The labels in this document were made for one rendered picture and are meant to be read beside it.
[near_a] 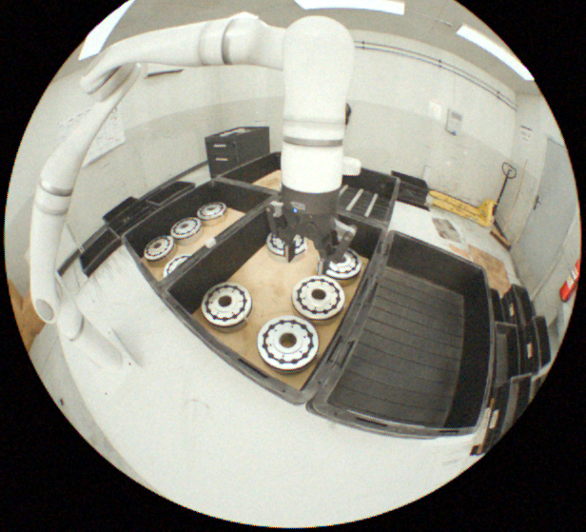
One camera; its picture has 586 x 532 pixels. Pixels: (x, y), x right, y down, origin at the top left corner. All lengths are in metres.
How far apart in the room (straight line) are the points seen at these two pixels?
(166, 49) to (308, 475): 0.71
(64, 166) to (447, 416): 0.75
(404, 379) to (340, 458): 0.24
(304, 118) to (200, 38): 0.15
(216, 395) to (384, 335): 0.39
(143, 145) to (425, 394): 3.84
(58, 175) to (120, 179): 3.20
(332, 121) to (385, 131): 3.31
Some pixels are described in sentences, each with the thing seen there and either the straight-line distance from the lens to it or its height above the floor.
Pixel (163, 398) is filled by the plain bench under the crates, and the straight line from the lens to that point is 0.58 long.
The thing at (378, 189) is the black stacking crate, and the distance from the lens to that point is 0.87.
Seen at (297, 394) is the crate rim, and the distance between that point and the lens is 0.25.
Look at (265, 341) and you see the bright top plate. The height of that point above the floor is 0.86.
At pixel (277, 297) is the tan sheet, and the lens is 0.43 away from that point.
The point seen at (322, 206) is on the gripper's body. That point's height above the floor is 1.07.
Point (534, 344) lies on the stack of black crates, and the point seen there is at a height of 0.57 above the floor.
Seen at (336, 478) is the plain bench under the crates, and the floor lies 0.70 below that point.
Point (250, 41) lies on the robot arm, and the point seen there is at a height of 1.26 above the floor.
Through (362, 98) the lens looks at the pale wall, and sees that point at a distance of 3.52.
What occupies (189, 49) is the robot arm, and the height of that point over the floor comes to 1.26.
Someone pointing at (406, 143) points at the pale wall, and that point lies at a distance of 3.55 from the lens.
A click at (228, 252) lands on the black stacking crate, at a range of 0.44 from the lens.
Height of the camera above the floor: 1.18
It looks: 39 degrees down
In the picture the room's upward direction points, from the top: straight up
